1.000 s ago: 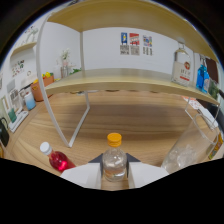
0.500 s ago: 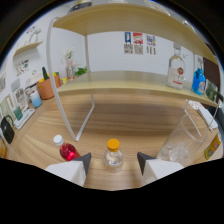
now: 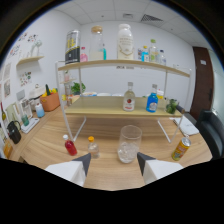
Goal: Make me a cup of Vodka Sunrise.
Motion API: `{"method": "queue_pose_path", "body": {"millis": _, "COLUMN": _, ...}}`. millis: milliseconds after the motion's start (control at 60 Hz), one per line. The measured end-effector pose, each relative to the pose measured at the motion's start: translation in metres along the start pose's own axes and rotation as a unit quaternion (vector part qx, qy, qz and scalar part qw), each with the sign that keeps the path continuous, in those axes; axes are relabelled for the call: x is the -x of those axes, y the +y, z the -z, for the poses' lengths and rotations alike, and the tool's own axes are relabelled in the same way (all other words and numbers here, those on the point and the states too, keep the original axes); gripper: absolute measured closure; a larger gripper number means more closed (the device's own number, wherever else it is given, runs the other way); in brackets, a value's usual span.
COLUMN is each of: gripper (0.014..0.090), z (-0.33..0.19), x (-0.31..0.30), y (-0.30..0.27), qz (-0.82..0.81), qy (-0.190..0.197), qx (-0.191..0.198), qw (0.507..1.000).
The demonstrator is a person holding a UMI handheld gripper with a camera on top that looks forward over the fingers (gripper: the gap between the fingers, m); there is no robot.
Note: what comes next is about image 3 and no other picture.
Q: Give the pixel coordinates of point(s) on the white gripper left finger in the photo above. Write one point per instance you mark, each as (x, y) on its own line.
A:
(71, 170)

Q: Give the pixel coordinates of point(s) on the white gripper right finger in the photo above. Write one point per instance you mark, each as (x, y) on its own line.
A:
(158, 170)

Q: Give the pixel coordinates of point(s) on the small red liquid bottle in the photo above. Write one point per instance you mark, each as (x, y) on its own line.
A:
(70, 147)

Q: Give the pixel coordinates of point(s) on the clear bottle orange cap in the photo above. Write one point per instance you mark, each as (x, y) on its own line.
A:
(93, 149)

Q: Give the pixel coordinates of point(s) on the yellow juice can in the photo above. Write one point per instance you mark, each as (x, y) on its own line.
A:
(181, 149)

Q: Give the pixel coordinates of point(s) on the clear bottle green cap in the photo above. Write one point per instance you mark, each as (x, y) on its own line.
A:
(153, 53)

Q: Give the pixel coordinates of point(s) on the clear drinking glass with ice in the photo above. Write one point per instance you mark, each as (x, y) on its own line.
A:
(129, 146)

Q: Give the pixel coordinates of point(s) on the white flat scale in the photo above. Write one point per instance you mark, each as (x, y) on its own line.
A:
(30, 125)

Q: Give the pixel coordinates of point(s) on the black armchair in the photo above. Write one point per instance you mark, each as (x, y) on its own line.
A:
(211, 133)

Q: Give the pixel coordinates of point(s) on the glass with green mint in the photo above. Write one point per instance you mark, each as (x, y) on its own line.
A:
(172, 106)

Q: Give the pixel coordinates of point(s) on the light blue small bottle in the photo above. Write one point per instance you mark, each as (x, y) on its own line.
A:
(40, 110)

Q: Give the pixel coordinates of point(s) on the black bag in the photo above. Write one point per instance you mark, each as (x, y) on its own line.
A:
(14, 133)

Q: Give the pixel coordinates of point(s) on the blue liquid bottle silver cap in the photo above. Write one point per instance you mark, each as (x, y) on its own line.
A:
(152, 101)

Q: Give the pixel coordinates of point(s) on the orange basket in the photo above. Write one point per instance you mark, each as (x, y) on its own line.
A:
(50, 101)

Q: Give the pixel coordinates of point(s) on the two-tier wooden shelf rack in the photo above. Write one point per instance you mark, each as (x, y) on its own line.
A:
(110, 105)

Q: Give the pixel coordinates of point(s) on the clear bottle red label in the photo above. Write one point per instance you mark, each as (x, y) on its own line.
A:
(129, 100)

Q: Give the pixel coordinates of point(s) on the white bowl blue pattern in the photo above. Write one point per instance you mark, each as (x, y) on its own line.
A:
(89, 94)

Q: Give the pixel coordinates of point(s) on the potted green plant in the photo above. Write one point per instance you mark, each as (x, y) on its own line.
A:
(78, 88)

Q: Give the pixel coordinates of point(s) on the white round appliance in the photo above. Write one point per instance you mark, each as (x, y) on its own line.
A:
(37, 92)

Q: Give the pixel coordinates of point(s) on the brown door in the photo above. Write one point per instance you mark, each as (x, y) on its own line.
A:
(202, 83)

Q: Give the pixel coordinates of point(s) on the clear bottle blue cap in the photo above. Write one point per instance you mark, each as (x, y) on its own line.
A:
(162, 58)

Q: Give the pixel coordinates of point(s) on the small pink bottle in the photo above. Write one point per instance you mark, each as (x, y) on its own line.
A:
(83, 56)

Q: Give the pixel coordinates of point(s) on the blue bottle yellow cap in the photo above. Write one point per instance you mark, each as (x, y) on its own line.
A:
(145, 56)

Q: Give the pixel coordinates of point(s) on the small teal bottle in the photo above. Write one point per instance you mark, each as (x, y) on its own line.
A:
(104, 54)

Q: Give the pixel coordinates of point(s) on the tall black yellow can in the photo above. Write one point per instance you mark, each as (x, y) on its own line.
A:
(72, 46)

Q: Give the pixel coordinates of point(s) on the white figurine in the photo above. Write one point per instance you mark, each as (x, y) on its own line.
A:
(36, 48)

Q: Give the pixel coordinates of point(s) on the tall glass bottle cork lid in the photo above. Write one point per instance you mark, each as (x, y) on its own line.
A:
(96, 45)

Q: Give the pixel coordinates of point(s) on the large white bottle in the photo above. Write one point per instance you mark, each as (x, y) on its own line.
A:
(125, 43)

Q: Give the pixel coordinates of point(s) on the wooden wall shelf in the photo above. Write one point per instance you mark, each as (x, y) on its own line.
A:
(30, 60)

